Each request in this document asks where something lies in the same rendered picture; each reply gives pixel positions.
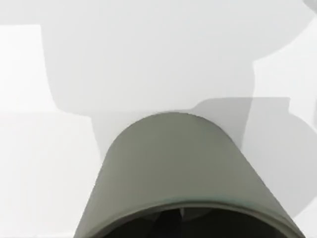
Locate grey cup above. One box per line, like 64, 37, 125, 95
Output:
73, 111, 307, 238

